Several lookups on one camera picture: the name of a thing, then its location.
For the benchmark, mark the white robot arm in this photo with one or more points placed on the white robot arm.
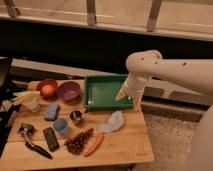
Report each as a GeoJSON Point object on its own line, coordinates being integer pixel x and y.
{"type": "Point", "coordinates": [196, 75]}

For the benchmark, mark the orange bowl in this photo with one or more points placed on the orange bowl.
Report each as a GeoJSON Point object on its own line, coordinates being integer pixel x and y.
{"type": "Point", "coordinates": [51, 82]}

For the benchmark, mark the black-handled can opener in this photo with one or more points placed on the black-handled can opener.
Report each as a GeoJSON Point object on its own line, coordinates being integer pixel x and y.
{"type": "Point", "coordinates": [26, 131]}

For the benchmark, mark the blue sponge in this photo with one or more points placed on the blue sponge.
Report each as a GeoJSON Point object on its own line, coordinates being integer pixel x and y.
{"type": "Point", "coordinates": [52, 112]}

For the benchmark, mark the brown pine cone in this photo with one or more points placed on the brown pine cone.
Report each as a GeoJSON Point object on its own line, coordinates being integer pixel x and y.
{"type": "Point", "coordinates": [77, 144]}

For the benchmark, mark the wooden table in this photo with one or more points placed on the wooden table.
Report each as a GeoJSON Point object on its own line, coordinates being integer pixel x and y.
{"type": "Point", "coordinates": [128, 145]}

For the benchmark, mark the orange fruit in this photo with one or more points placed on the orange fruit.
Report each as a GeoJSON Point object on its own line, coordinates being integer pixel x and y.
{"type": "Point", "coordinates": [47, 90]}

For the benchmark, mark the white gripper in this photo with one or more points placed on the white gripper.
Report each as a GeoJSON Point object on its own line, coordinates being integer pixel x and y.
{"type": "Point", "coordinates": [134, 88]}

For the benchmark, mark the white plastic cup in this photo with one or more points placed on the white plastic cup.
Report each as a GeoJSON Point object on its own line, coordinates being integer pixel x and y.
{"type": "Point", "coordinates": [32, 105]}

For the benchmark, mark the black rectangular remote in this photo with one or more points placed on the black rectangular remote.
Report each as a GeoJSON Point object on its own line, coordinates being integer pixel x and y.
{"type": "Point", "coordinates": [51, 139]}

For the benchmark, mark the small metal cup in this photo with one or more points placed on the small metal cup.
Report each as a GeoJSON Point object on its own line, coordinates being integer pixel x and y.
{"type": "Point", "coordinates": [77, 117]}

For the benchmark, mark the green plastic tray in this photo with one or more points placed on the green plastic tray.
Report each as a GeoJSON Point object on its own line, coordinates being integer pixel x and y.
{"type": "Point", "coordinates": [100, 93]}

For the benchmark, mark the purple bowl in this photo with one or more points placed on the purple bowl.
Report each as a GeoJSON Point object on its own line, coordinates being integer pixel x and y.
{"type": "Point", "coordinates": [68, 91]}

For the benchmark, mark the blue plastic cup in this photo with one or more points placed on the blue plastic cup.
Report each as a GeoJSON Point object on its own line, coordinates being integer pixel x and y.
{"type": "Point", "coordinates": [61, 125]}

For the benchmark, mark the cream plastic fork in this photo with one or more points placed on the cream plastic fork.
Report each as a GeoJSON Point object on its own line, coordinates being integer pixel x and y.
{"type": "Point", "coordinates": [21, 97]}

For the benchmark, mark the orange carrot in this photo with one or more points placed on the orange carrot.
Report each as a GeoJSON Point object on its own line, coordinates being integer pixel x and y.
{"type": "Point", "coordinates": [95, 145]}

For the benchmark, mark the crumpled clear plastic bag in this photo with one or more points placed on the crumpled clear plastic bag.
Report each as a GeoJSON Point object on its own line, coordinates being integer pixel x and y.
{"type": "Point", "coordinates": [114, 123]}

